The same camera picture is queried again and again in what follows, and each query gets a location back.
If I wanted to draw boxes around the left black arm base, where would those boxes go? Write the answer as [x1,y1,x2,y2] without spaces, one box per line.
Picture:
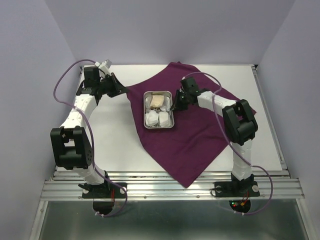
[78,179,125,199]

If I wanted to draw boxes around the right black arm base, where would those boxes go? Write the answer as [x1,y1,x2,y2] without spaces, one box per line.
[210,174,260,198]

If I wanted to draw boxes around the bagged beige gloves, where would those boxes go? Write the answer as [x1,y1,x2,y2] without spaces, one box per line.
[150,94,165,108]

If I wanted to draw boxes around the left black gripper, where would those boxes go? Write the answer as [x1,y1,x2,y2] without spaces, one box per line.
[97,72,129,98]

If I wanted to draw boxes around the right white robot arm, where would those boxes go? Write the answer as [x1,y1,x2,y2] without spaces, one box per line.
[171,76,260,198]

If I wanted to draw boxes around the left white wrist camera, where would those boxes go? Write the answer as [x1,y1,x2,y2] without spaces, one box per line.
[95,59,112,76]

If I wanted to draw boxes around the white gauze pad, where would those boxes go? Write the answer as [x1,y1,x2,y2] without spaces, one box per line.
[160,96,171,112]
[145,110,159,127]
[158,111,171,128]
[144,96,153,112]

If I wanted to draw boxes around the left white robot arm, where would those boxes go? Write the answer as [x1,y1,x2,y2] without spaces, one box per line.
[50,63,128,198]

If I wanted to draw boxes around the stainless steel instrument tray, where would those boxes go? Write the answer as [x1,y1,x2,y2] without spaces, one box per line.
[143,91,175,129]

